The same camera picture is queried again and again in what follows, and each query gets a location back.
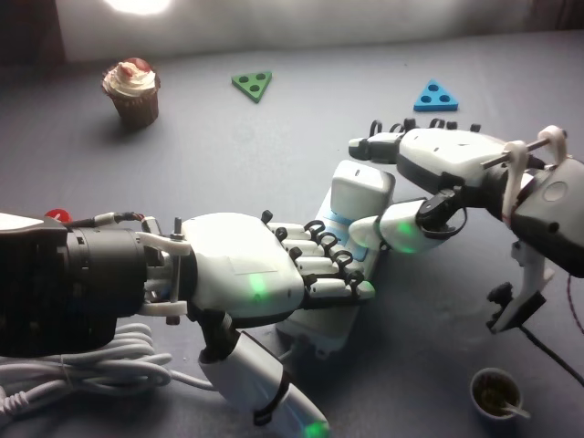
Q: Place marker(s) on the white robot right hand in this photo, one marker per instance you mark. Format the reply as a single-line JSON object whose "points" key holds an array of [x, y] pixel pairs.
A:
{"points": [[447, 150]]}

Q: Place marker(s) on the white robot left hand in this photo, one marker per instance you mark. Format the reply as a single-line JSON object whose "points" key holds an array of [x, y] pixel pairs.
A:
{"points": [[237, 255]]}

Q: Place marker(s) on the white power adapter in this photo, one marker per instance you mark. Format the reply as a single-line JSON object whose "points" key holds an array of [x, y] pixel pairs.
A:
{"points": [[360, 187]]}

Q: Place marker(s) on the white power strip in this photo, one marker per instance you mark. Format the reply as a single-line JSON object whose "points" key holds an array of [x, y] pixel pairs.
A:
{"points": [[324, 324]]}

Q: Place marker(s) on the blue triangle block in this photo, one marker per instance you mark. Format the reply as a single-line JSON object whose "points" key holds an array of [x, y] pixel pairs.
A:
{"points": [[435, 106]]}

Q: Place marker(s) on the grey table cloth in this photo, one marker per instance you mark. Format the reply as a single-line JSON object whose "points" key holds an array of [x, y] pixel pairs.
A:
{"points": [[228, 150]]}

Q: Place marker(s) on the green triangle block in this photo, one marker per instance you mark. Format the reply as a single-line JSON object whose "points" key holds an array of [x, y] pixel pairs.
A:
{"points": [[251, 84]]}

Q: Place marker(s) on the red cylinder block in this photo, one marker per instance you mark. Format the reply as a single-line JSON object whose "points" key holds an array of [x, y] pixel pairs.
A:
{"points": [[58, 214]]}

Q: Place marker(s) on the toy chocolate cupcake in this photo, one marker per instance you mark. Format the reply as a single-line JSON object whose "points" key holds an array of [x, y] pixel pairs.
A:
{"points": [[134, 98]]}

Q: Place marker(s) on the paper cup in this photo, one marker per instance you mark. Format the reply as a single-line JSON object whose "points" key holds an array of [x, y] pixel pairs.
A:
{"points": [[483, 408]]}

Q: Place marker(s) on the white plastic spoon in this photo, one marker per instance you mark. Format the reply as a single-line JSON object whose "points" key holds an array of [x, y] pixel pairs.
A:
{"points": [[515, 410]]}

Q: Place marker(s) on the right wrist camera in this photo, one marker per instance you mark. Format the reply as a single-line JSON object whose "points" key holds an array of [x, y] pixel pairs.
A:
{"points": [[524, 301]]}

